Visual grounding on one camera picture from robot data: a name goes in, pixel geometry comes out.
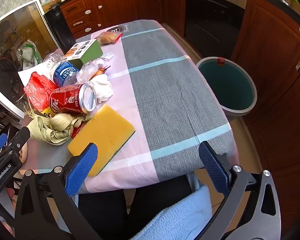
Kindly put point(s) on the plastic bottle with blue label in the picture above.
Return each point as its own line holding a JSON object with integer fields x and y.
{"x": 62, "y": 72}

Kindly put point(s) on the black built-in oven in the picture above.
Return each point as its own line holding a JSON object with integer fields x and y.
{"x": 210, "y": 17}

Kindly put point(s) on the patterned plate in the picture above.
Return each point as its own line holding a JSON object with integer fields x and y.
{"x": 23, "y": 152}

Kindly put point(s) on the checked pink grey tablecloth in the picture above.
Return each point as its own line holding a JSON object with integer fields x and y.
{"x": 165, "y": 92}

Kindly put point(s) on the pale green corn husks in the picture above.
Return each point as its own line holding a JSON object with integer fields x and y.
{"x": 55, "y": 130}

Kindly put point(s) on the bread in clear packet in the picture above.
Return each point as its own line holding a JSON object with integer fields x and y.
{"x": 108, "y": 38}

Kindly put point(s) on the orange peel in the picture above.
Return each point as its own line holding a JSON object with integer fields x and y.
{"x": 100, "y": 72}

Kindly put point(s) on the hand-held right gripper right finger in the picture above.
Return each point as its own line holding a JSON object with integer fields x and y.
{"x": 213, "y": 170}

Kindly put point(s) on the white tissue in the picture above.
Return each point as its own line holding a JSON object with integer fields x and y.
{"x": 102, "y": 87}

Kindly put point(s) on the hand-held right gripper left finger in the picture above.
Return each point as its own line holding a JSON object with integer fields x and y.
{"x": 81, "y": 170}

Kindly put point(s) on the grey bin with teal inside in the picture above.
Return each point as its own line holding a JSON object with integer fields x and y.
{"x": 227, "y": 85}

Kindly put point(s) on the white paper sheet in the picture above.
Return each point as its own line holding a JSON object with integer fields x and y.
{"x": 27, "y": 73}

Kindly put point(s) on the wooden tall door cabinets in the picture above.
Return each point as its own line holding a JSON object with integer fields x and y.
{"x": 272, "y": 55}

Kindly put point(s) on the white green plastic bag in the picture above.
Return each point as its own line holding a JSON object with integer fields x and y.
{"x": 30, "y": 55}

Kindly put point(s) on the light blue fleece towel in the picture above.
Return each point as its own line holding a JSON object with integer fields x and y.
{"x": 177, "y": 217}

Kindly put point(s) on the glass sliding door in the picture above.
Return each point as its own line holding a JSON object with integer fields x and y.
{"x": 15, "y": 30}

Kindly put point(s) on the red drink can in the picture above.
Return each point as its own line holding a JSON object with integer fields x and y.
{"x": 67, "y": 100}

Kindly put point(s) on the clear plastic bag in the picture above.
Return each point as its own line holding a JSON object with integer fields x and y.
{"x": 87, "y": 70}

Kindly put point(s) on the wooden drawer cabinet run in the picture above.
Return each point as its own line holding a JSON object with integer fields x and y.
{"x": 115, "y": 7}

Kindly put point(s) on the yellow sponge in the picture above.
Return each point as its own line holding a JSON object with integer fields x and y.
{"x": 107, "y": 130}

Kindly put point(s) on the green cardboard box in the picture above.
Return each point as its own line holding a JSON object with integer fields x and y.
{"x": 90, "y": 52}

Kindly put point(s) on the red plastic bag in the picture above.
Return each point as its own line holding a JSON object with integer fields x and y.
{"x": 37, "y": 90}

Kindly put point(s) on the person's left hand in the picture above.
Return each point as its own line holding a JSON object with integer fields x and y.
{"x": 11, "y": 198}

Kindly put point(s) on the person's legs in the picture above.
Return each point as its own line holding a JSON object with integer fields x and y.
{"x": 102, "y": 215}

